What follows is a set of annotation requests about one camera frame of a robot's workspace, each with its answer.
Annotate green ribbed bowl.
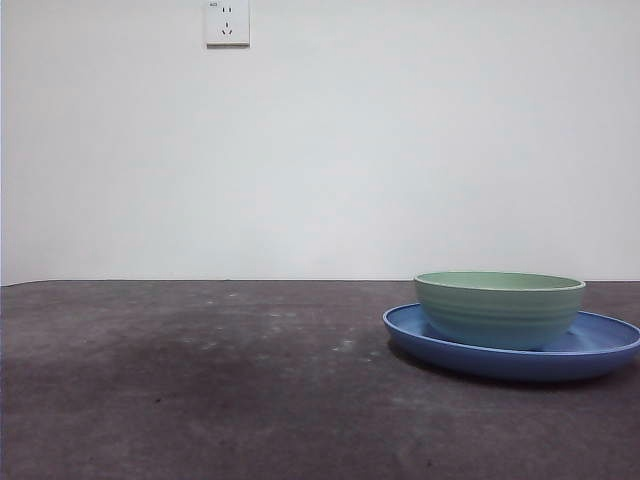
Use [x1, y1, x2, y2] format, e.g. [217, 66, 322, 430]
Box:
[413, 270, 587, 352]

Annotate blue round plate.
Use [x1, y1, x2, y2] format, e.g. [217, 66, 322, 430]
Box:
[382, 302, 640, 385]

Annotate white wall power socket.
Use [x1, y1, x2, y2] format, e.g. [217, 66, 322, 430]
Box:
[205, 0, 252, 50]

